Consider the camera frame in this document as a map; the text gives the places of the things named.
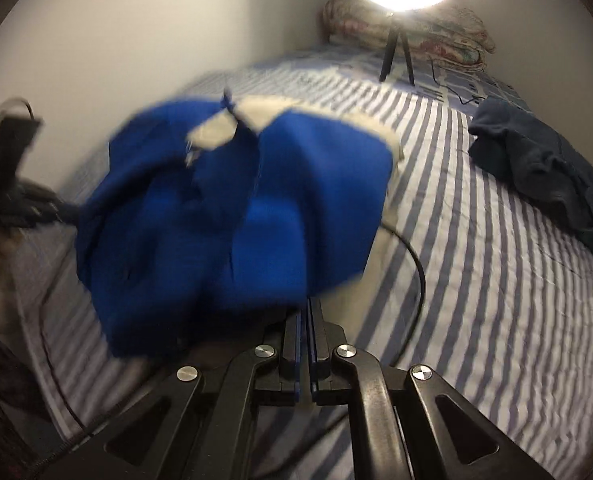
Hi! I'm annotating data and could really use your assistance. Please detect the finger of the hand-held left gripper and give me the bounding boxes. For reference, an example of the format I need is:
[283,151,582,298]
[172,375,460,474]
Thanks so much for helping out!
[21,182,84,226]

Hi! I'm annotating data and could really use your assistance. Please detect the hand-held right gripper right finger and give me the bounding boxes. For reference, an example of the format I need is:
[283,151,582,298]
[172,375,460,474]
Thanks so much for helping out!
[310,297,557,480]

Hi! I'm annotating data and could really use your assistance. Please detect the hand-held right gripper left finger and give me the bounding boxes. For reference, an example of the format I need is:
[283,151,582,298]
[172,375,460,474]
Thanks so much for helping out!
[41,300,309,480]

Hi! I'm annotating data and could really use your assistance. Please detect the beige and blue work jacket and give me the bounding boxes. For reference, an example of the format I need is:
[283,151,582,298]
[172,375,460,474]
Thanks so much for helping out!
[74,87,404,361]

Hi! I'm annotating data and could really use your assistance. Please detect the dark blue garment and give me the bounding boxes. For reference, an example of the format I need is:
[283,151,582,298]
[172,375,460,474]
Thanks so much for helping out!
[467,97,593,261]

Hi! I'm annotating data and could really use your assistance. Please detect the folded floral quilt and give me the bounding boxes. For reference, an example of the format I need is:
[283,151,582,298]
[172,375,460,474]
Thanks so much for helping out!
[319,0,497,68]

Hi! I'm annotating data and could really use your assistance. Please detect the thick black gripper cable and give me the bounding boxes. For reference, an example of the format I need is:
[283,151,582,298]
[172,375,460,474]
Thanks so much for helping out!
[379,220,427,366]

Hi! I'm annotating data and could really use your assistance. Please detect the thin black ring light cable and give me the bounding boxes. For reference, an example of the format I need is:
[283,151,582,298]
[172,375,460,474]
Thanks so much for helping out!
[429,55,487,107]

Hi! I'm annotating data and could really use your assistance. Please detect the ring light on black tripod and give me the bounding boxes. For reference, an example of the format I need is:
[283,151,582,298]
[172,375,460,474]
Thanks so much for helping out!
[345,0,463,86]

